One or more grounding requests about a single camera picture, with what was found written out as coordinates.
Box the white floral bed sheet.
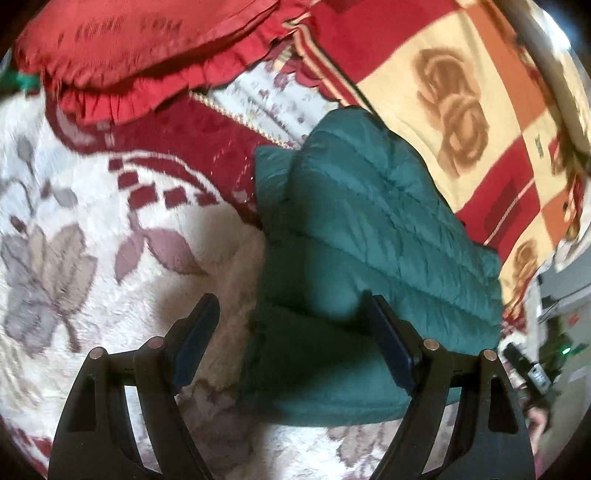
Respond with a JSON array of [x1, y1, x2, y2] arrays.
[[203, 55, 342, 148]]

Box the green cloth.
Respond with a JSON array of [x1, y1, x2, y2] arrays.
[[11, 71, 43, 92]]

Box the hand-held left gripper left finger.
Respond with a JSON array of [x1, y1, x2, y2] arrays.
[[48, 293, 220, 480]]

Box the red cream rose blanket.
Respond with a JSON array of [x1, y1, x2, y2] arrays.
[[272, 0, 591, 324]]

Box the white red plush blanket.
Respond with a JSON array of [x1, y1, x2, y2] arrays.
[[0, 85, 462, 480]]

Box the pale curved bed rail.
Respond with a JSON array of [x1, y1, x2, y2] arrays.
[[501, 0, 583, 139]]

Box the red ruffled heart pillow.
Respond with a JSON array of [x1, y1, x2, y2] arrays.
[[14, 0, 319, 126]]

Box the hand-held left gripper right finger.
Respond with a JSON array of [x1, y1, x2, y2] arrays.
[[369, 295, 536, 480]]

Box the green puffer jacket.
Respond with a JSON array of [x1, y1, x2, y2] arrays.
[[238, 105, 504, 425]]

